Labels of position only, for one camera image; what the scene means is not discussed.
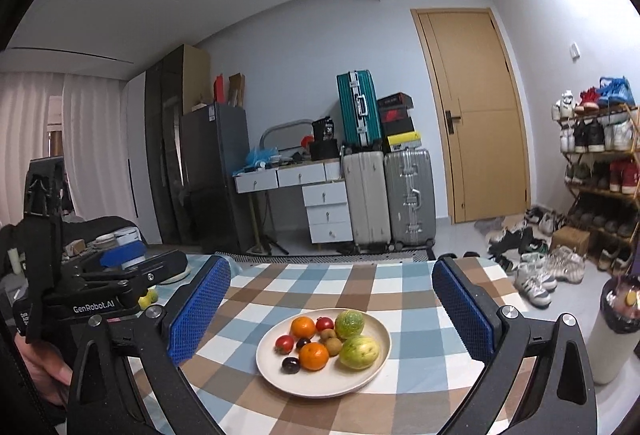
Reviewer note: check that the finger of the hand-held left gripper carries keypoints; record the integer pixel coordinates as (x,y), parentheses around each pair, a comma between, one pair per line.
(122,257)

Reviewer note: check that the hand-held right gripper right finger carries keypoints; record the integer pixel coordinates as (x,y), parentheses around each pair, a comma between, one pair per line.
(465,310)

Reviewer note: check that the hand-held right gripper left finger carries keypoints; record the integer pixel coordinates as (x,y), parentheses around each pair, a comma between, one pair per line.
(200,310)

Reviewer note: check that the large red tomato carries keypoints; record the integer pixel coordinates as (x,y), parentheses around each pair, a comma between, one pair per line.
(285,346)

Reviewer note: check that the dark purple plum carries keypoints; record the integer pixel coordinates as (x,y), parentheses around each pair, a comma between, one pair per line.
(303,343)
(290,365)

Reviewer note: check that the large yellow-green citrus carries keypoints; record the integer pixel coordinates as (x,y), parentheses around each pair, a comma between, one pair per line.
(358,351)

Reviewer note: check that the large orange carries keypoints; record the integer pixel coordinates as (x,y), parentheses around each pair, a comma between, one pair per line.
(314,357)

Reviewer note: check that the small red tomato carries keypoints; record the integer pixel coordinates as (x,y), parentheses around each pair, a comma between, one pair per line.
(325,323)

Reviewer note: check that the brown longan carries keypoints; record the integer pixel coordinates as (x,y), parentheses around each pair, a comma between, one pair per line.
(333,346)
(327,335)

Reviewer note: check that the cream round plate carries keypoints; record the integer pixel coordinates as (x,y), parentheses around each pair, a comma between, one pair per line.
(320,385)

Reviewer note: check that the person's left hand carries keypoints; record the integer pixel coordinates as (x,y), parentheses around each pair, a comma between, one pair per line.
(45,365)

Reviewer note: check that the large black bag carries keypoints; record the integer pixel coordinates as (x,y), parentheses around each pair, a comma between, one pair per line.
(100,225)

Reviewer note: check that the small cream dish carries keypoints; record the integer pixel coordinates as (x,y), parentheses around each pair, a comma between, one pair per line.
(181,275)

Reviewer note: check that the small green lime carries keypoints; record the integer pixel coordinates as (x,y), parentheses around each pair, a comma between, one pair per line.
(145,301)
(153,296)

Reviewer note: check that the checkered tablecloth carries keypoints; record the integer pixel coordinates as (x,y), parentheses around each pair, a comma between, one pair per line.
(410,365)

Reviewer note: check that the scattered sneakers pile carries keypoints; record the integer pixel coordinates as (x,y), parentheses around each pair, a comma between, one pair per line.
(540,265)

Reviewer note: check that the small orange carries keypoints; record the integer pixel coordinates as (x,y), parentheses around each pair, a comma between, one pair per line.
(301,326)

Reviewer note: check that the green mottled citrus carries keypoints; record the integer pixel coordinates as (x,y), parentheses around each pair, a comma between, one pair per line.
(349,324)

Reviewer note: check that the white curtain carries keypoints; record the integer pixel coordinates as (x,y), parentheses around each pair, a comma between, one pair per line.
(100,140)

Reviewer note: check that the dark wardrobe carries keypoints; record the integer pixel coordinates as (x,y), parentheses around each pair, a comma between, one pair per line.
(165,140)

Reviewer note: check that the small cardboard box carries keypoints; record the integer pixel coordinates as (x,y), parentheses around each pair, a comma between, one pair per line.
(570,240)

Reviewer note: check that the silver suitcase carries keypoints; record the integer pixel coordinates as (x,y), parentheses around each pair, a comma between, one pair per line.
(407,195)

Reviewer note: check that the grey refrigerator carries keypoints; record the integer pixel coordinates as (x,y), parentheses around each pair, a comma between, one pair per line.
(215,165)

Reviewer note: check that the white suitcase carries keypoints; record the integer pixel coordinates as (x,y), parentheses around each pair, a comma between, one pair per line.
(365,200)

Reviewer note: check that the white trash bin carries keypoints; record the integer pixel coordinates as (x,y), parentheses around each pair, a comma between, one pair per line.
(610,350)

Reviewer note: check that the blue plastic bag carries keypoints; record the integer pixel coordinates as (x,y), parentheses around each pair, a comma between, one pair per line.
(257,157)

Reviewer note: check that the white desk with drawers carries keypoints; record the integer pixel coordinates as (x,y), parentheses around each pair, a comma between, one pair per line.
(325,195)

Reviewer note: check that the yellow black shoe box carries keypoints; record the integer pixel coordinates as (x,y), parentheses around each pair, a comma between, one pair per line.
(402,141)

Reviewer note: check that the red flat packet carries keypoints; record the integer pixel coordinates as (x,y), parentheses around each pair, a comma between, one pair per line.
(219,88)

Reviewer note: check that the wooden door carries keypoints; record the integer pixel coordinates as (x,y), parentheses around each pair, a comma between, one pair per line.
(475,115)

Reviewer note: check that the plain black shoe box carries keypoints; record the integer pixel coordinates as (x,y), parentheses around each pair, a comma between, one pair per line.
(398,126)

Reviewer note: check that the brown cardboard pieces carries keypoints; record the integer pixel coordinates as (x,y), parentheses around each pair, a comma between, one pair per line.
(236,89)

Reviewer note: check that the wooden shoe rack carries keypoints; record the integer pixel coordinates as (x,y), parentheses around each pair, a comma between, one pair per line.
(600,155)

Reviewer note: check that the black red shoe box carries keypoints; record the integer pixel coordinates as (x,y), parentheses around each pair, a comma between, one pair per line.
(395,115)

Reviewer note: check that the black bag with label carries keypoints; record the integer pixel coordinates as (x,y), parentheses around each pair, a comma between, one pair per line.
(325,135)

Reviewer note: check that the assorted shoes collection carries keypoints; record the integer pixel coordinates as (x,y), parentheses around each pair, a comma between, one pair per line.
(595,135)

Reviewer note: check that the black orange-striped shoe box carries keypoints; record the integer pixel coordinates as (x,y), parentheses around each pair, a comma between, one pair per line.
(395,101)

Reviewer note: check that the teal suitcase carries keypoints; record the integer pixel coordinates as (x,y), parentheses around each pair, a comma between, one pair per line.
(357,110)

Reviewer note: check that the wooden window frame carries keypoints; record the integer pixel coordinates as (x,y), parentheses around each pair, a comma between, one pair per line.
(55,130)

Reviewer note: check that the grey arched frame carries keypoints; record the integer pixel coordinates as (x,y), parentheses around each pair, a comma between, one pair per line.
(280,127)

